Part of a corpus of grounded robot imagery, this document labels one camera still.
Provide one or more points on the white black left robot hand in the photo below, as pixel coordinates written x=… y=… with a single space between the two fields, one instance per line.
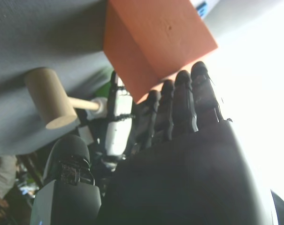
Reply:
x=179 y=175

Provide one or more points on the wooden mallet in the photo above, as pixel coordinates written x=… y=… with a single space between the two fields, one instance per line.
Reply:
x=50 y=98

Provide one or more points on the large orange cube block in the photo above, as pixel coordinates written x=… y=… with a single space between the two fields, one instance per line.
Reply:
x=155 y=42

